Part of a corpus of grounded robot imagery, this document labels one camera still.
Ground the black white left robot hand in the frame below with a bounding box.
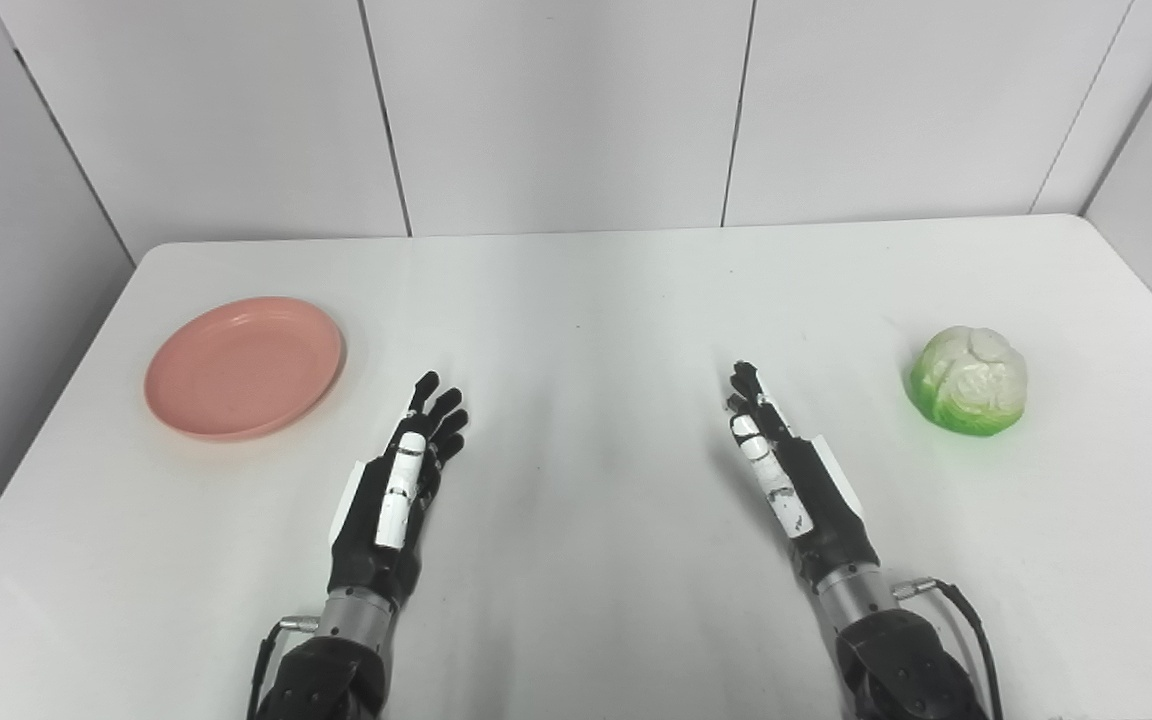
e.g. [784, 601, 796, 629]
[328, 371, 470, 609]

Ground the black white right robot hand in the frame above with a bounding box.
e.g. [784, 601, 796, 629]
[726, 361, 882, 597]

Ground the green white cabbage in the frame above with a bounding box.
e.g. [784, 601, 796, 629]
[907, 326, 1028, 438]

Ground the pink round plate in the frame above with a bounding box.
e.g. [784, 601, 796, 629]
[144, 296, 347, 442]

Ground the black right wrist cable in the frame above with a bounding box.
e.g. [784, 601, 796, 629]
[893, 577, 1005, 720]

